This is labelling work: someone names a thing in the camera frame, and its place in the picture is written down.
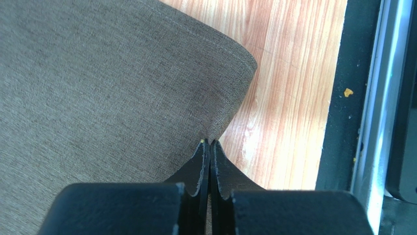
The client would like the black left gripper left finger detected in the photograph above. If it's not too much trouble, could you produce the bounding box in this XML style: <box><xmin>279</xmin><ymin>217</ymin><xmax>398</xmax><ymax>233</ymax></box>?
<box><xmin>39</xmin><ymin>140</ymin><xmax>209</xmax><ymax>235</ymax></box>

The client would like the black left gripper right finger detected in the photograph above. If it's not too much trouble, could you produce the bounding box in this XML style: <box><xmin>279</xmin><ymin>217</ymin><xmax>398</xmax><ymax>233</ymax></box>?
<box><xmin>210</xmin><ymin>141</ymin><xmax>372</xmax><ymax>235</ymax></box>

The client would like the olive brown cloth napkin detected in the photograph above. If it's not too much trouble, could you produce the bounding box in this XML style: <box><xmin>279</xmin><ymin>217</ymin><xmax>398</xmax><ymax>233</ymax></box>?
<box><xmin>0</xmin><ymin>0</ymin><xmax>257</xmax><ymax>235</ymax></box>

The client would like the aluminium frame rail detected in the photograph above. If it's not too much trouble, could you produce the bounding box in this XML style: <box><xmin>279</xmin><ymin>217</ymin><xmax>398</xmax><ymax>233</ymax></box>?
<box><xmin>350</xmin><ymin>0</ymin><xmax>417</xmax><ymax>235</ymax></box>

